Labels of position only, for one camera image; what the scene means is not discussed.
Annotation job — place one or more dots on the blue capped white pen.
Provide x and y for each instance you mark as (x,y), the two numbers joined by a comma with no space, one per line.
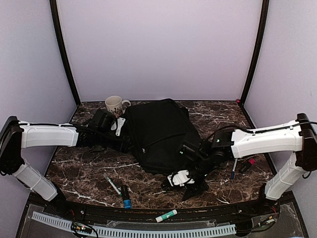
(233,169)

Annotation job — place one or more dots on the pink black highlighter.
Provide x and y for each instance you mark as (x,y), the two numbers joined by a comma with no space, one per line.
(247,165)

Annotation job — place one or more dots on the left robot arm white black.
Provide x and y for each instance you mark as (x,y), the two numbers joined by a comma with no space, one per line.
(104,129)

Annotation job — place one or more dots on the black frame post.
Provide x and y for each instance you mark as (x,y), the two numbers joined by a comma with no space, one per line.
(62,51)
(256,52)

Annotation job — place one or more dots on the black student bag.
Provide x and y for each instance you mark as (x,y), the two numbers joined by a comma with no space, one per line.
(157,130)

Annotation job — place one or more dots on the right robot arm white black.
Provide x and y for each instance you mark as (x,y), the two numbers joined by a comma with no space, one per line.
(233,142)

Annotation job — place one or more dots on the left black frame post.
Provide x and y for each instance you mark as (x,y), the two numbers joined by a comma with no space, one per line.
(62,51)

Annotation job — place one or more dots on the cream printed mug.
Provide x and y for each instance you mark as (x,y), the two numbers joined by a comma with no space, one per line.
(116,105)

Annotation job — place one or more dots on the small circuit board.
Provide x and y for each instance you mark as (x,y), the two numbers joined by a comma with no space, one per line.
(80,228)

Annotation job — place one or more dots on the right black frame post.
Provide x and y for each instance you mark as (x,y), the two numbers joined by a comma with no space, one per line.
(256,52)

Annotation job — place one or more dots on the green white glue stick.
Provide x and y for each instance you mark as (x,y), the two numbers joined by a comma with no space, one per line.
(166,216)

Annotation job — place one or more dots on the grey slotted cable duct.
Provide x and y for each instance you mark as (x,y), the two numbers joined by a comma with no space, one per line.
(126,230)

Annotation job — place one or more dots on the black marker blue cap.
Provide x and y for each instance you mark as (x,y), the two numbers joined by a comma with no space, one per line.
(125,197)

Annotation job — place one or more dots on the clear white pen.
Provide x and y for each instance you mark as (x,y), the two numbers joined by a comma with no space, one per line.
(118,191)

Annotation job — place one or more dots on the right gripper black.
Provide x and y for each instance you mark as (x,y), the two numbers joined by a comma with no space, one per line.
(194,189)

